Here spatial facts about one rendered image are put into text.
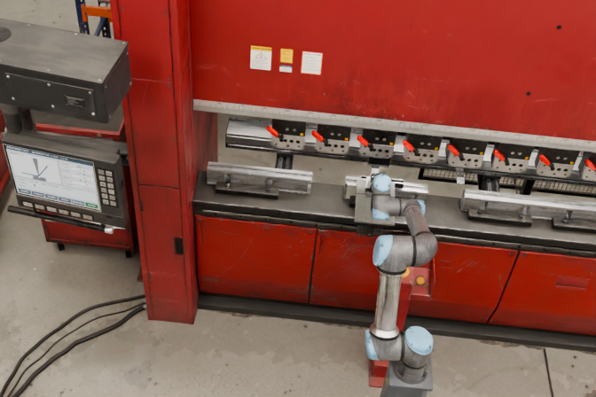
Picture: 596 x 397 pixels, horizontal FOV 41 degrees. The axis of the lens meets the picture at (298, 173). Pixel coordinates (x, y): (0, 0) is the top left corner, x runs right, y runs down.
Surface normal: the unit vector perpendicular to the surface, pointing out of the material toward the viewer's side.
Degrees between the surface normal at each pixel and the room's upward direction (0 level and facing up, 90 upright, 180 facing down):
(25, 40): 0
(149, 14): 90
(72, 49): 1
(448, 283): 90
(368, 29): 90
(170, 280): 90
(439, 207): 0
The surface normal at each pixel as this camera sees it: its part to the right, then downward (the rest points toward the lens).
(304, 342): 0.06, -0.71
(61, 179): -0.22, 0.68
